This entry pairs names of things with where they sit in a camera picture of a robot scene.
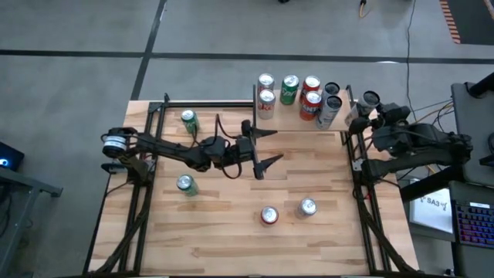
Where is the white Celsius can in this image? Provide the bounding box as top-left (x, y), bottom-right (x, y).
top-left (322, 80), bottom-right (342, 100)
top-left (344, 90), bottom-right (381, 127)
top-left (315, 94), bottom-right (343, 131)

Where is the black computer keyboard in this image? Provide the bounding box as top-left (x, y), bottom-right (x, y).
top-left (455, 201), bottom-right (494, 248)

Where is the thin black floor cable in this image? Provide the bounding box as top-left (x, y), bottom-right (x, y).
top-left (404, 0), bottom-right (417, 117)

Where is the silver Diet Coke can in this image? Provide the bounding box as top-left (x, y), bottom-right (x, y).
top-left (257, 89), bottom-right (277, 120)
top-left (296, 197), bottom-right (318, 220)
top-left (257, 73), bottom-right (276, 93)

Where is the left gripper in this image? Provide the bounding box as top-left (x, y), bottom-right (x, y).
top-left (234, 119), bottom-right (285, 181)

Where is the wooden shelf with black frame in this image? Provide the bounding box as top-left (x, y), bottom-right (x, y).
top-left (252, 83), bottom-right (358, 147)

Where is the red Fanta strawberry can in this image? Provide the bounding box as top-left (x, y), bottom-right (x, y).
top-left (260, 205), bottom-right (280, 227)
top-left (299, 90), bottom-right (324, 121)
top-left (299, 75), bottom-right (322, 96)

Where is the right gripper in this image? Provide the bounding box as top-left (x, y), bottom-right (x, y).
top-left (349, 103), bottom-right (412, 135)

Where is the grey computer desk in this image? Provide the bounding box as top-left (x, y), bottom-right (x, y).
top-left (399, 73), bottom-right (494, 278)

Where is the grey metal table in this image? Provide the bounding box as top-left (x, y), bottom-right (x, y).
top-left (0, 165), bottom-right (65, 267)

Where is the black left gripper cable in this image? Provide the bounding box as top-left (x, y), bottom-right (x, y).
top-left (214, 114), bottom-right (248, 181)

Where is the black mat with orange stripes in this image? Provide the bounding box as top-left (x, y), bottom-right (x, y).
top-left (439, 0), bottom-right (494, 46)

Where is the black metal table frame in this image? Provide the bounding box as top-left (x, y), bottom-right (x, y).
top-left (83, 92), bottom-right (420, 278)

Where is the white SA3 label sheet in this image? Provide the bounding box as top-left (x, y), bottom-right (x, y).
top-left (409, 188), bottom-right (453, 234)

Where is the black device with blue light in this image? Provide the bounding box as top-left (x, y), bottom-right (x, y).
top-left (0, 141), bottom-right (25, 171)

